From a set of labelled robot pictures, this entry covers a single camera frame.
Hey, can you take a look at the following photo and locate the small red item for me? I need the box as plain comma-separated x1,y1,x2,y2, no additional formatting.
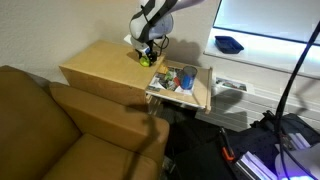
173,75,182,88

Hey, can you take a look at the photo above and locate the white windowsill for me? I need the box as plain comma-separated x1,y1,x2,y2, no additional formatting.
203,27,320,80

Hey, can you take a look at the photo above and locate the yellow-green tennis ball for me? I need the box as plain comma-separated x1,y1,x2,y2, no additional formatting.
139,55,151,67

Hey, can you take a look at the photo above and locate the blue tin can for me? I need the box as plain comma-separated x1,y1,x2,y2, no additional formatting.
179,65,198,91

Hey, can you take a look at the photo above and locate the dark blue plastic tray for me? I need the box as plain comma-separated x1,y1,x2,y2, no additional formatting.
214,35,245,55

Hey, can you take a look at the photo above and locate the white roller blind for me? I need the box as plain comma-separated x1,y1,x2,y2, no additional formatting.
213,0,320,46

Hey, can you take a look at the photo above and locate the long aluminium rail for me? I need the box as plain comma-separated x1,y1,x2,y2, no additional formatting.
234,150,278,180

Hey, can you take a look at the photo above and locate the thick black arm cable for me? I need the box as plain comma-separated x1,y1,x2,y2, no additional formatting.
273,20,320,180

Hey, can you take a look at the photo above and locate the light wooden box cabinet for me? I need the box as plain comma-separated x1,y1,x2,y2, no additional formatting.
58,40,167,107

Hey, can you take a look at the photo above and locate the printed photo sheet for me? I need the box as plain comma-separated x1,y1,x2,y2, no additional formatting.
214,76,248,93

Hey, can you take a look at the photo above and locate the orange black clamp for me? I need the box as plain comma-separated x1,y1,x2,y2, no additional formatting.
219,127,236,163

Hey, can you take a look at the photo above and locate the black mounting board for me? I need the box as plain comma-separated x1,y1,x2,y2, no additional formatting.
229,111,320,168

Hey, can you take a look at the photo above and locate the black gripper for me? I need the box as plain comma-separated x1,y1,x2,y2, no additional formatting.
135,45,158,68

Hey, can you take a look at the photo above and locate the brown leather sofa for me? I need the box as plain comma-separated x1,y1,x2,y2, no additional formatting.
0,65,170,180

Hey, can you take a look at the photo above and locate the white radiator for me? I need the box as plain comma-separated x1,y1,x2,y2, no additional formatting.
194,74,320,133

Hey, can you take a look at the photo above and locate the short aluminium rail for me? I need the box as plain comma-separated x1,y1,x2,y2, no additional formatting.
288,132,312,151

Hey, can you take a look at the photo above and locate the wooden tray table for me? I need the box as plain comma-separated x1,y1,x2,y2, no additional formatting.
145,59,213,115

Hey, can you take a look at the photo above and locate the small yellow item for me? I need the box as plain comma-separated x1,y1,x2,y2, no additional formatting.
157,64,168,75

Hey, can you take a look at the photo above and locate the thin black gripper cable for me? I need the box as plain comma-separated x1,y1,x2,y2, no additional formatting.
153,34,170,57

